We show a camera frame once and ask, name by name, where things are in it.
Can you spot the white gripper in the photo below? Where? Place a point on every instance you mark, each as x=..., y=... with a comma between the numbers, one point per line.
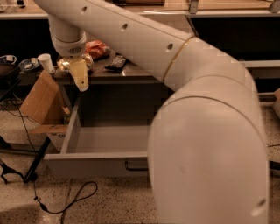
x=71, y=48

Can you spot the crushed gold can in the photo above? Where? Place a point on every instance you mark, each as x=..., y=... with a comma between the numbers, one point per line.
x=63, y=64

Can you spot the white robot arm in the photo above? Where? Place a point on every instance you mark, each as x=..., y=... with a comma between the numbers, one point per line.
x=207, y=150

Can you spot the open grey top drawer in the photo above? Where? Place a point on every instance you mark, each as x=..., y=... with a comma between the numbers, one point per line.
x=94, y=148

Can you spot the orange chip bag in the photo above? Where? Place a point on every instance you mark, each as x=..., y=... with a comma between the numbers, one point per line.
x=97, y=49

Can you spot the white paper cup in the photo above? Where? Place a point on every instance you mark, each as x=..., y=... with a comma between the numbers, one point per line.
x=46, y=62

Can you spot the black snack bar packet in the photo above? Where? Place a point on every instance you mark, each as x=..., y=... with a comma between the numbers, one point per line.
x=117, y=63

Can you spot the blue bowl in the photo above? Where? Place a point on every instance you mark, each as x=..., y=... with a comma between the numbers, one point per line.
x=29, y=65

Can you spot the cardboard box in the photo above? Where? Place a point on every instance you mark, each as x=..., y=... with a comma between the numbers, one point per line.
x=46, y=106

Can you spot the grey cabinet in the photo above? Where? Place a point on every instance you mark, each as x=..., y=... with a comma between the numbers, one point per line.
x=131, y=73

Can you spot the dark bowl at left edge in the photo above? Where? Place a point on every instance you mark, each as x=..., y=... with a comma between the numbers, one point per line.
x=7, y=64

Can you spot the black table leg left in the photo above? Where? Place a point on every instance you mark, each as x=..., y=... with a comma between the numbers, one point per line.
x=31, y=173

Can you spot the black drawer handle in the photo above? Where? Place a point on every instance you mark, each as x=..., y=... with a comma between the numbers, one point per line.
x=136, y=166

